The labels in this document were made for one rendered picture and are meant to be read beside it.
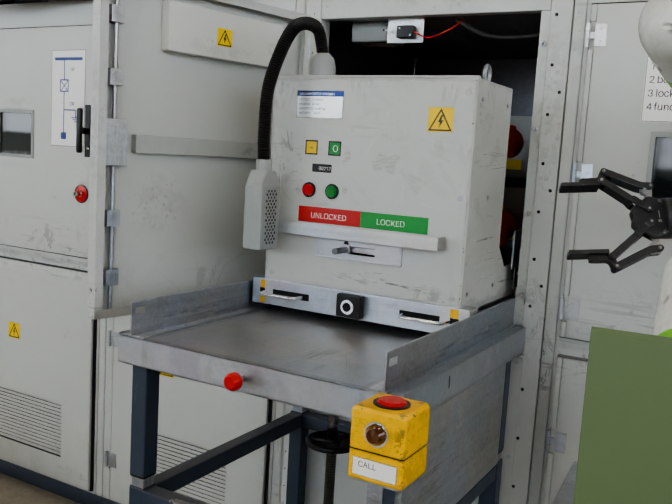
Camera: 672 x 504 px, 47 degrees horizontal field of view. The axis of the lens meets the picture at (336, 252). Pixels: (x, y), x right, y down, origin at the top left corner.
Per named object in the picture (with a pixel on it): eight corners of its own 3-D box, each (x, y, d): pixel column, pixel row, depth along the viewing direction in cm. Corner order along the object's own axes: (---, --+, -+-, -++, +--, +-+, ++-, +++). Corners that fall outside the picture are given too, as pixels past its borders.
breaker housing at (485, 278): (461, 315, 160) (480, 75, 154) (263, 283, 184) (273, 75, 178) (530, 286, 204) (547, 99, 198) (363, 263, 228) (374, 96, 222)
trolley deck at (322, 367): (400, 432, 124) (402, 395, 123) (117, 361, 154) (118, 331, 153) (523, 352, 182) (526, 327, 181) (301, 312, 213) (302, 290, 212)
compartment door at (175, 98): (77, 314, 171) (84, -34, 162) (282, 288, 218) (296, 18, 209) (94, 320, 167) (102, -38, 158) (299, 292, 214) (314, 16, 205)
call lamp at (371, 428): (382, 453, 98) (384, 427, 97) (359, 447, 99) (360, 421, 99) (387, 450, 99) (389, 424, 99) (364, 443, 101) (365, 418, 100)
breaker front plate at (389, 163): (456, 315, 159) (475, 78, 153) (263, 284, 183) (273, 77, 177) (459, 314, 160) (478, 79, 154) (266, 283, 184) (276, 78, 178)
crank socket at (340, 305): (357, 320, 167) (359, 297, 167) (333, 316, 170) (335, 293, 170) (363, 318, 170) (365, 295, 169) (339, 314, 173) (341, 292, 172)
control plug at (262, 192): (259, 250, 170) (263, 170, 168) (241, 248, 173) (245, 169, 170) (279, 248, 177) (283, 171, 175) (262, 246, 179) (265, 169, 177)
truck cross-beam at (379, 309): (467, 339, 158) (470, 310, 157) (251, 301, 185) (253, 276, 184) (476, 335, 163) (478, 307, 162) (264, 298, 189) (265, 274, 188)
